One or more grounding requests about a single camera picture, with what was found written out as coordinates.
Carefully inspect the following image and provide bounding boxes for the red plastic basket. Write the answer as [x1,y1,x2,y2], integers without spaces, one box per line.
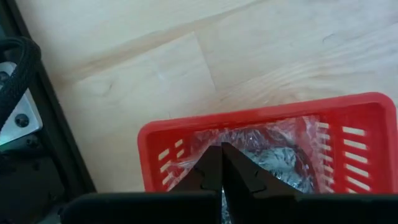
[137,91,398,195]

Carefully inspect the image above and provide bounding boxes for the black robot base with cable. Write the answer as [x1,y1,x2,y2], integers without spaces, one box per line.
[0,0,97,200]

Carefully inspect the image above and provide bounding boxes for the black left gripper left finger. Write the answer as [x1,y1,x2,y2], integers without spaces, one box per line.
[60,144,223,224]

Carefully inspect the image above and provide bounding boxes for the black item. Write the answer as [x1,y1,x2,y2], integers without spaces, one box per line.
[167,114,323,224]

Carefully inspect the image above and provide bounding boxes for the silver base bracket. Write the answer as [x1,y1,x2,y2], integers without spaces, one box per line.
[0,61,44,147]

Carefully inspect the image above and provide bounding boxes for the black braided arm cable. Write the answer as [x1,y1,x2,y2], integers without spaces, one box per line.
[0,35,42,130]

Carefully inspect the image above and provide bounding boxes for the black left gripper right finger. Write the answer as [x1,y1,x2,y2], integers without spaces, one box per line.
[221,141,398,224]

